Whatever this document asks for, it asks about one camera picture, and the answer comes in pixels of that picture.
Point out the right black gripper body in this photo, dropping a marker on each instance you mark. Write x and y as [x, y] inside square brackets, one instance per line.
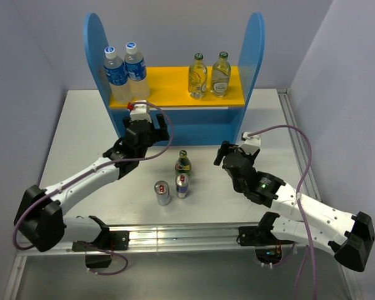
[253, 157]

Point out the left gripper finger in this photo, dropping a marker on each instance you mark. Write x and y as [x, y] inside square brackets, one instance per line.
[126, 123]
[163, 127]

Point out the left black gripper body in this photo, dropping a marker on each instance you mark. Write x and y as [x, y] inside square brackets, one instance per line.
[155, 135]

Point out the green Perrier bottle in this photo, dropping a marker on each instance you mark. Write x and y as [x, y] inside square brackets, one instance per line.
[183, 164]

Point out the blue Red Bull can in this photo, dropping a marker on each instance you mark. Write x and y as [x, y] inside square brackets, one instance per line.
[182, 185]

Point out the silver Red Bull can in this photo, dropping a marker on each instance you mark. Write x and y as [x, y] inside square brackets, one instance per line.
[161, 188]

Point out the clear Chang soda bottle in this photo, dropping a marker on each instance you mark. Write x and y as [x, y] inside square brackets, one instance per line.
[220, 75]
[197, 77]

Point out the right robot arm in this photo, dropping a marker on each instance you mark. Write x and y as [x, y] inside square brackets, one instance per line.
[297, 217]

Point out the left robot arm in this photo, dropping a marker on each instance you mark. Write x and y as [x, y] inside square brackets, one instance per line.
[41, 216]

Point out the blue and yellow wooden shelf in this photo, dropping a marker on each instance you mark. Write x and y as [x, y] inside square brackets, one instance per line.
[197, 122]

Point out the left plastic water bottle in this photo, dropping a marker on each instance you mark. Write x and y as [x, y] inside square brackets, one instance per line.
[117, 76]

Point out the plastic water bottle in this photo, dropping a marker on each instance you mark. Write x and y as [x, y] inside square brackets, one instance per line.
[117, 76]
[137, 72]

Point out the right plastic water bottle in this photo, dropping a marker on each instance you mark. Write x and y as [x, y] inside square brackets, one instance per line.
[137, 72]

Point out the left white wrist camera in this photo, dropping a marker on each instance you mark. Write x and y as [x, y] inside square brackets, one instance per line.
[139, 111]

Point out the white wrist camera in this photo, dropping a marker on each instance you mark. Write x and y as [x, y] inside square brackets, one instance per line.
[139, 111]
[250, 144]

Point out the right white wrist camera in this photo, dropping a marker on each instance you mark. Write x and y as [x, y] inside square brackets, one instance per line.
[250, 144]

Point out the aluminium front rail frame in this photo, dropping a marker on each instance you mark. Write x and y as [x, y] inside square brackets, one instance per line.
[163, 262]

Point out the aluminium right side rail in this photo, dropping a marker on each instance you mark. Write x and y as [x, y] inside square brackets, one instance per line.
[299, 145]

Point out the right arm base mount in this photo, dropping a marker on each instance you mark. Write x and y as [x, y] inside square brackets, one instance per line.
[269, 251]

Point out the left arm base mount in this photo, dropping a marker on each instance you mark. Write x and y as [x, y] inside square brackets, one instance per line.
[100, 253]

